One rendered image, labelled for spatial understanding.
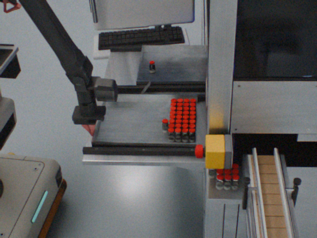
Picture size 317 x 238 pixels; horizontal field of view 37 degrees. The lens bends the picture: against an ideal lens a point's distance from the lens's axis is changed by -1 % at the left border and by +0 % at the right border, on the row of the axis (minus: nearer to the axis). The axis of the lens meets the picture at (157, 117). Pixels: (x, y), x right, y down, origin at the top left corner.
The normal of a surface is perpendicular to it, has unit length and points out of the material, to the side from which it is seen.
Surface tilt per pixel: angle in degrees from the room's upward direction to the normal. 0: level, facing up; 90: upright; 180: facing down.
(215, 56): 90
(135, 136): 0
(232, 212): 90
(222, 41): 90
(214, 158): 90
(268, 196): 0
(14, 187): 0
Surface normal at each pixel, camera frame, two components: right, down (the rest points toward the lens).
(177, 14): 0.07, 0.63
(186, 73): -0.05, -0.77
